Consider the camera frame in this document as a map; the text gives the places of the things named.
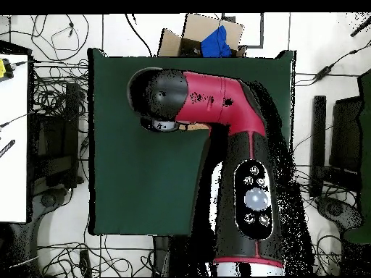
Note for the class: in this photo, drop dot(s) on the black bar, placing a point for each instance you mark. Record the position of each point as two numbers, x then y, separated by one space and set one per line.
7 148

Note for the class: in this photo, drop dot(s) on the dark green table cloth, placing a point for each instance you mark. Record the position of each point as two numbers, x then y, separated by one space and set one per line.
145 173

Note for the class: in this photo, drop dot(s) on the black power adapter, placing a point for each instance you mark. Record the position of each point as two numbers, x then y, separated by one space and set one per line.
323 73

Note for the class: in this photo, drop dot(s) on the blue cloth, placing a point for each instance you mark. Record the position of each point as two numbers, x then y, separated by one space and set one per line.
214 43

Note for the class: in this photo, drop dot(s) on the white table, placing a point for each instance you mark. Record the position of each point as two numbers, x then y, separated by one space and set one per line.
13 144

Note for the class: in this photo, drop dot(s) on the black upright post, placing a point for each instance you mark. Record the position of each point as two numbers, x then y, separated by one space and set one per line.
318 130

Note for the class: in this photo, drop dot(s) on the black power strip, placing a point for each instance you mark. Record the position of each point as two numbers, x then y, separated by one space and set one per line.
85 263

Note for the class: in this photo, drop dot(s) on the black floor frame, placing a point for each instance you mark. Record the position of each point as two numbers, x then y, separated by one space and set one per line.
262 31

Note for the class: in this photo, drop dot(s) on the dark green draped cloth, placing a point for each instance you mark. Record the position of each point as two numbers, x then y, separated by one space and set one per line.
365 144

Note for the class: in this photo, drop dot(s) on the black equipment stand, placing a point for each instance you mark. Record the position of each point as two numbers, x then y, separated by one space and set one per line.
71 130

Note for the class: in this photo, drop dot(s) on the brown cardboard box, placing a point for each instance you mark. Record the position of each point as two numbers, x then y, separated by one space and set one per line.
200 29

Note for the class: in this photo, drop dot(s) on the orange terry towel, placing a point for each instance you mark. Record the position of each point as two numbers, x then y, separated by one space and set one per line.
198 126

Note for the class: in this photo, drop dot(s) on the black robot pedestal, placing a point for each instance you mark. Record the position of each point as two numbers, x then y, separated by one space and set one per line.
174 254

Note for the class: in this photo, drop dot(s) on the yellow black tool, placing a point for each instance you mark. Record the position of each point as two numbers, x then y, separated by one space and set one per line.
4 69

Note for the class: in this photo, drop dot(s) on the black rod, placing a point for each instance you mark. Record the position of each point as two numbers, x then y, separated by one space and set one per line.
361 27

